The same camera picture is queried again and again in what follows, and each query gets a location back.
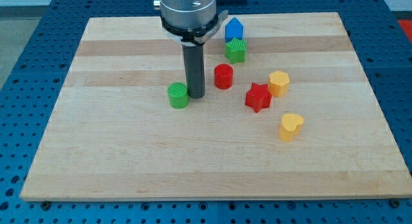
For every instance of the red cylinder block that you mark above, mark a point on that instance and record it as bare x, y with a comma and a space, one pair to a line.
223, 76

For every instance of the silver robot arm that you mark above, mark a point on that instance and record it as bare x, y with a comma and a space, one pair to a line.
190, 22

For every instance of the red star block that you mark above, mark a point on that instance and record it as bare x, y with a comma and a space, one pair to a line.
258, 97

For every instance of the green star block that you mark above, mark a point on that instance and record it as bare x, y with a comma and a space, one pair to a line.
235, 50

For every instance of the green cylinder block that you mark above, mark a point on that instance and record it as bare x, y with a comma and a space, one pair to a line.
178, 95

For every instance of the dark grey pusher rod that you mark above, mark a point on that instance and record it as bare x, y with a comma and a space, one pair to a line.
194, 70

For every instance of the yellow hexagon block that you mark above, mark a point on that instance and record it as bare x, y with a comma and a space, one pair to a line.
278, 83

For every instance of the blue house-shaped block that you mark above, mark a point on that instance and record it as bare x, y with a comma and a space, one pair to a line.
233, 30

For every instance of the yellow heart block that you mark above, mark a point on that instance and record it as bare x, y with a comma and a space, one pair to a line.
290, 126

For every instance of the wooden board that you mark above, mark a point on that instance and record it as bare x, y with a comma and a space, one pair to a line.
112, 135

